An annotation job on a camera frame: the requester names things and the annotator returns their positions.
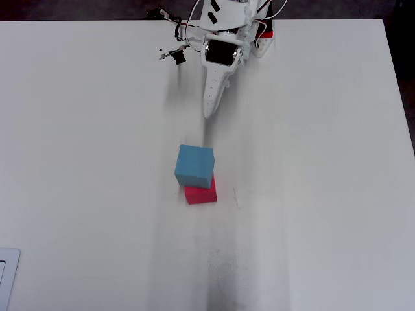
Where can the white tray corner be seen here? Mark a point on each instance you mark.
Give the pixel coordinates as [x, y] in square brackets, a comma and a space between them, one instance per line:
[11, 275]

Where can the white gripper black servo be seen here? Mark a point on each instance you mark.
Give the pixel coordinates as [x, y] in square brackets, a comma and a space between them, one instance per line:
[220, 52]

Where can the red foam cube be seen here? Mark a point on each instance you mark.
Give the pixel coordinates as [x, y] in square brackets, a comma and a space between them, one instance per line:
[202, 196]

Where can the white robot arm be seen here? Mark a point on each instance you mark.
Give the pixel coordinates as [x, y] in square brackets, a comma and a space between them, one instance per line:
[227, 13]

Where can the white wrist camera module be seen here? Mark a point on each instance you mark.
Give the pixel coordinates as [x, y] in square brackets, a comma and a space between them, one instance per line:
[178, 57]

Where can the blue foam cube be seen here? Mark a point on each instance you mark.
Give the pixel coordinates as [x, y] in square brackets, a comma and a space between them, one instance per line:
[194, 165]

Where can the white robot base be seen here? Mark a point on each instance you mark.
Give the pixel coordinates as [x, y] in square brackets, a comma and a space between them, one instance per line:
[264, 47]

